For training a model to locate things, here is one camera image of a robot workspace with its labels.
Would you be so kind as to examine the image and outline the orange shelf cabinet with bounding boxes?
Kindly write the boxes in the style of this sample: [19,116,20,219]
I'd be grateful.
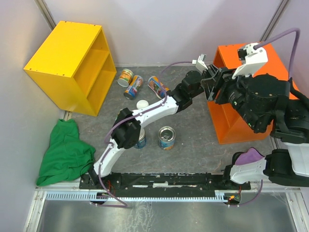
[208,43,288,145]

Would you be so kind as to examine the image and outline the green label can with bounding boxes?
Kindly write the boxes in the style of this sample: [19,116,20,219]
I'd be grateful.
[116,111,121,121]

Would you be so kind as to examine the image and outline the green cloth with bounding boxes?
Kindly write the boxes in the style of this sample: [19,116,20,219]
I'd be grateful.
[36,119,96,187]

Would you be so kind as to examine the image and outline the purple cloth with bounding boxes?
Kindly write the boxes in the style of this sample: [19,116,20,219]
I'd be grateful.
[235,147,264,165]

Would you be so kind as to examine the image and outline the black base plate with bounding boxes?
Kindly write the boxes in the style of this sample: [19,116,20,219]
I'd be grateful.
[79,172,251,196]

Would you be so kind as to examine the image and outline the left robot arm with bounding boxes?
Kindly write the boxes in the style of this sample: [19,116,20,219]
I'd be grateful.
[88,64,220,189]

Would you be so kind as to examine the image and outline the blue cable duct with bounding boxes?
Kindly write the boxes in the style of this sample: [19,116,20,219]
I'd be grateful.
[45,190,229,202]

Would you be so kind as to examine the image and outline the white lid yellow can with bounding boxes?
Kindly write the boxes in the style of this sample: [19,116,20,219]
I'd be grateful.
[136,100,149,109]

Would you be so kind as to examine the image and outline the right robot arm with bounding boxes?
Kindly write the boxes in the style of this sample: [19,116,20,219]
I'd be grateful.
[201,65,309,189]

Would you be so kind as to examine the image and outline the tall orange blue can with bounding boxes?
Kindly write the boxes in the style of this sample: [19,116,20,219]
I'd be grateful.
[147,76,169,99]

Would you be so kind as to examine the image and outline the blue can pull tab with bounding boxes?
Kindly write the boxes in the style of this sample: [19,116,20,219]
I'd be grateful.
[158,126,176,150]

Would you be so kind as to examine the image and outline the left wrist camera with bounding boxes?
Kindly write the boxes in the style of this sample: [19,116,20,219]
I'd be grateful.
[192,54,208,72]

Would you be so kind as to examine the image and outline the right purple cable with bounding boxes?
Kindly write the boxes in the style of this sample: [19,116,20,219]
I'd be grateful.
[238,28,301,207]

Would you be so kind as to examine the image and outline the orange label can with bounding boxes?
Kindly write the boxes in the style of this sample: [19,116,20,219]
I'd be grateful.
[117,69,134,87]

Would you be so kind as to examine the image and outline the yellow shelf cabinet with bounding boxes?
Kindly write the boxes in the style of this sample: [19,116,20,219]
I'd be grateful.
[24,21,116,116]

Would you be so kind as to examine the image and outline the tall blue red can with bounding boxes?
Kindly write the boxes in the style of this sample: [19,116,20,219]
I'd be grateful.
[124,75,144,100]

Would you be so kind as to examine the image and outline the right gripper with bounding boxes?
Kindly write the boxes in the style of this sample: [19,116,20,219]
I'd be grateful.
[200,64,264,131]

